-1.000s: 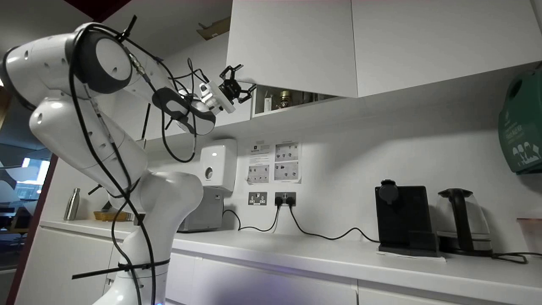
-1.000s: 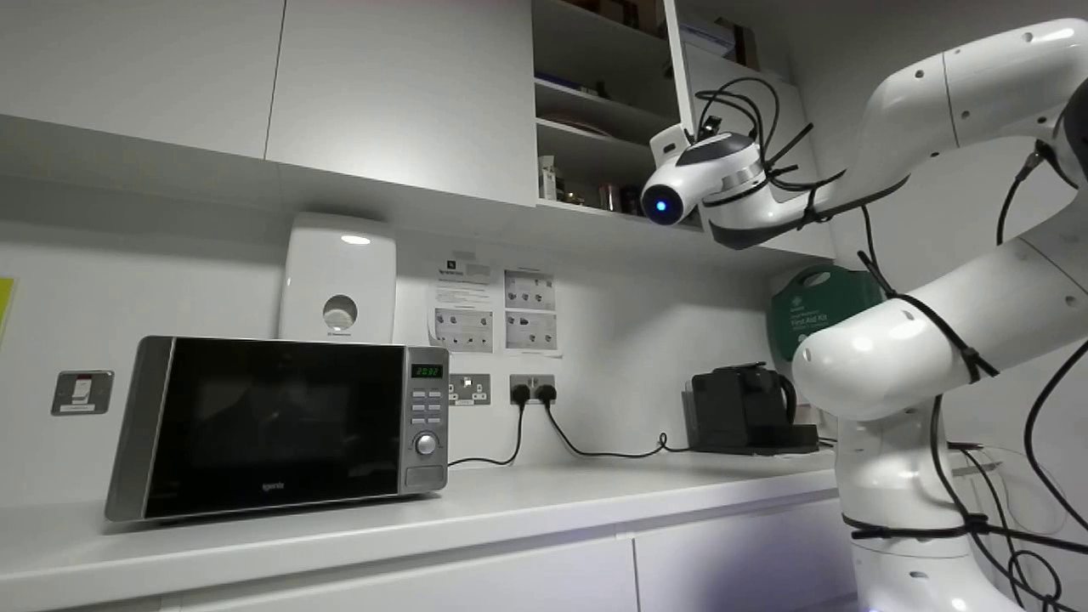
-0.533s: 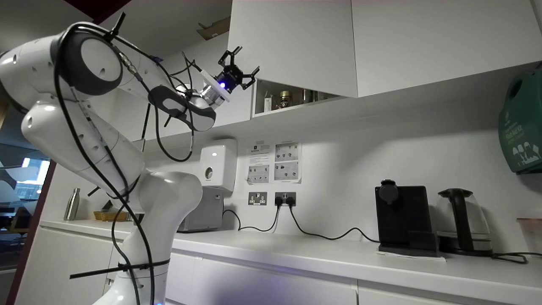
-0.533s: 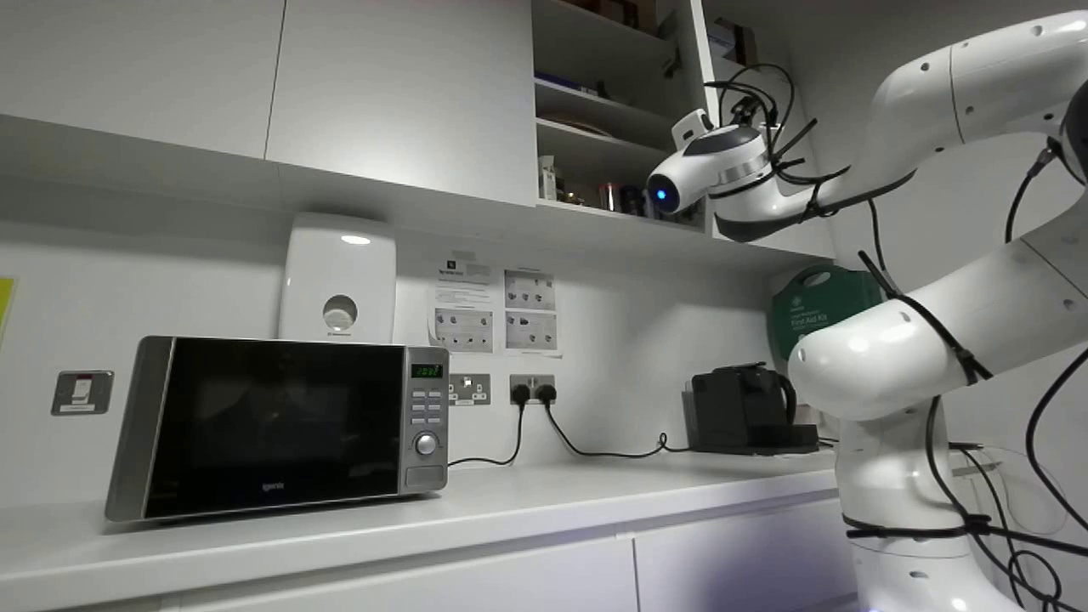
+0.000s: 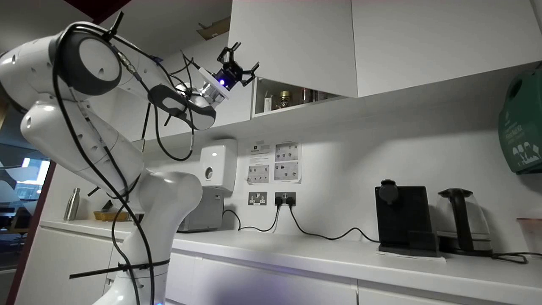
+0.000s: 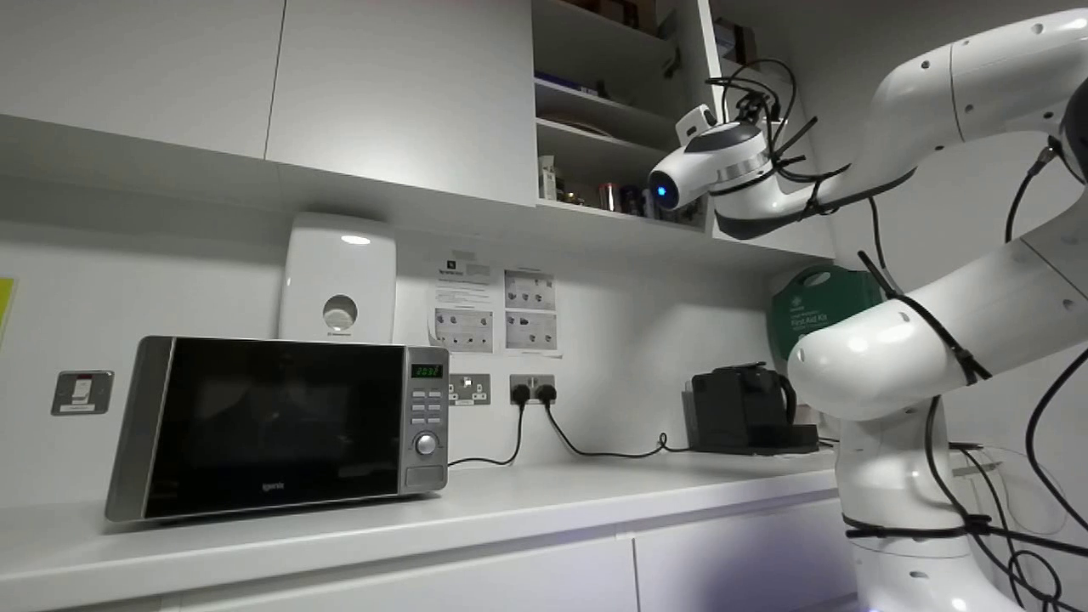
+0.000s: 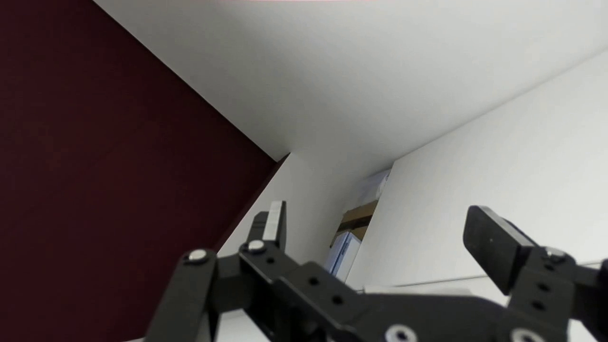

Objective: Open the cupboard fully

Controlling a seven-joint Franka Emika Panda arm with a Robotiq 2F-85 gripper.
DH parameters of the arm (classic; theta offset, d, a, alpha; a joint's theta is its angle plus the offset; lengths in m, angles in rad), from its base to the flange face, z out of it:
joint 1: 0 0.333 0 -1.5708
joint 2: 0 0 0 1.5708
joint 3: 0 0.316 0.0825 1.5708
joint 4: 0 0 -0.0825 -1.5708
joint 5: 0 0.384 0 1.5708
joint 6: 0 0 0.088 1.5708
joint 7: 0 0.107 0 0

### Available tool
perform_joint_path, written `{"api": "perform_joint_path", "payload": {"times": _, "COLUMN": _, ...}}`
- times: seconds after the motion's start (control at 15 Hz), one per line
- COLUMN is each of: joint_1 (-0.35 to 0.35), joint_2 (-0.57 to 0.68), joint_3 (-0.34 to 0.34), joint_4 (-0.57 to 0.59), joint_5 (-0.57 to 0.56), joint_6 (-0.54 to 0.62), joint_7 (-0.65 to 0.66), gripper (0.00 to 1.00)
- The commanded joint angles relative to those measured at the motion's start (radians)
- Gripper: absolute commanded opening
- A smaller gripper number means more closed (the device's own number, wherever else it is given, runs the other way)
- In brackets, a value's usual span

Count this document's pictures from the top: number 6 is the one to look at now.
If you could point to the white cupboard shelf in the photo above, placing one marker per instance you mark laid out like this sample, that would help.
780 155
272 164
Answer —
598 138
612 103

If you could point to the white cupboard door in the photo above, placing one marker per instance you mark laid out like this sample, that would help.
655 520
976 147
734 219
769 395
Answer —
394 90
136 70

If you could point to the silver black microwave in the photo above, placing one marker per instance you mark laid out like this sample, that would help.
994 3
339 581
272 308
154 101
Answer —
272 428

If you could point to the white base cabinet door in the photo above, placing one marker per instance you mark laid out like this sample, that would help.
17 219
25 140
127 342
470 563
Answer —
734 556
454 582

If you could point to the black coffee machine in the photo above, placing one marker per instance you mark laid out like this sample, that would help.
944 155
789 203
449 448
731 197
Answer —
741 409

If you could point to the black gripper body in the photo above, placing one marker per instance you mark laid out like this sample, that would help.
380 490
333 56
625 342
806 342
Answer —
741 138

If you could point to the white wall dispenser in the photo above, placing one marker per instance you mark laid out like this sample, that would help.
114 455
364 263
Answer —
339 275

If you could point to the green first aid bag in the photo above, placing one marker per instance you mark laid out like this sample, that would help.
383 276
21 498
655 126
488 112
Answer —
809 308

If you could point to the socket photo wall sign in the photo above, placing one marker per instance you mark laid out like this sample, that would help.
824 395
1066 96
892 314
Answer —
529 291
463 327
533 333

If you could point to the white cupboard carcass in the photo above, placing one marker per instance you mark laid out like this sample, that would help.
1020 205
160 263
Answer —
612 64

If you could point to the metal double wall socket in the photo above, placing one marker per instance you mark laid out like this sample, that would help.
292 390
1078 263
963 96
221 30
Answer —
533 384

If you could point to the small bottle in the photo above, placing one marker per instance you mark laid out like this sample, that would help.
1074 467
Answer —
547 180

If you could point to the metal fused switch plate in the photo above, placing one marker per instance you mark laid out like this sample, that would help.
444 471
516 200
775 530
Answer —
81 394

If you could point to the metal wall switch plate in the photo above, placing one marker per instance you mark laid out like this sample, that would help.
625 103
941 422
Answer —
470 390

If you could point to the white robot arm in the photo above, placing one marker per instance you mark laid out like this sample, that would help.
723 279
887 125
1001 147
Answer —
963 80

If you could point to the small white wall label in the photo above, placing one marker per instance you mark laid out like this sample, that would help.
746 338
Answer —
466 266

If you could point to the yellow wall sign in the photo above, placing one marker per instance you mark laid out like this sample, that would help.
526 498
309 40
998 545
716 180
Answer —
6 308

